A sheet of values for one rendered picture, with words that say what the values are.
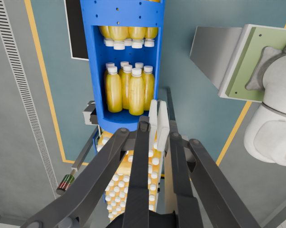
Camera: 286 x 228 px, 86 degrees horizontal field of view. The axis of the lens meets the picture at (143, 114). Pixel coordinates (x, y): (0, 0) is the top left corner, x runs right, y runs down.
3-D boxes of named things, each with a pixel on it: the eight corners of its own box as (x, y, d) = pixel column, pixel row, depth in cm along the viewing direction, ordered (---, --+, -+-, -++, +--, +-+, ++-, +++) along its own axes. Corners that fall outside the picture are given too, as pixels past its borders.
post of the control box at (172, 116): (170, 87, 180) (180, 145, 94) (169, 91, 182) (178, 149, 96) (166, 87, 180) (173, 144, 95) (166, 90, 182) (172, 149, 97)
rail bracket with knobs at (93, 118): (109, 107, 97) (104, 115, 88) (110, 116, 101) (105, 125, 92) (94, 106, 98) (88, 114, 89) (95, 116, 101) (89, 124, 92)
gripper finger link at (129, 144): (145, 155, 14) (114, 150, 14) (148, 126, 19) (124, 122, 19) (147, 143, 14) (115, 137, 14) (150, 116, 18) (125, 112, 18)
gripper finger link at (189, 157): (169, 146, 14) (202, 151, 14) (166, 118, 18) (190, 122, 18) (165, 158, 14) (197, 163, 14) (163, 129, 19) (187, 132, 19)
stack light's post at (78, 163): (116, 97, 193) (76, 168, 99) (117, 101, 195) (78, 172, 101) (113, 97, 194) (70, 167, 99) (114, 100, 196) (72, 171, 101)
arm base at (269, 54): (316, 41, 58) (331, 42, 53) (283, 95, 69) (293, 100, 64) (269, 34, 58) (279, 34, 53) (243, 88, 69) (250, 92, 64)
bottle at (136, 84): (133, 107, 76) (133, 69, 66) (146, 111, 73) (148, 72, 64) (126, 113, 70) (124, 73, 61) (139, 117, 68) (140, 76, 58)
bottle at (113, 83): (123, 112, 72) (122, 73, 62) (108, 113, 70) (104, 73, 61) (121, 105, 78) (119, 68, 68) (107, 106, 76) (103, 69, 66)
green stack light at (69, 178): (73, 174, 93) (69, 182, 89) (75, 181, 96) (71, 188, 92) (63, 173, 93) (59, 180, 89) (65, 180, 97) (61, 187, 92)
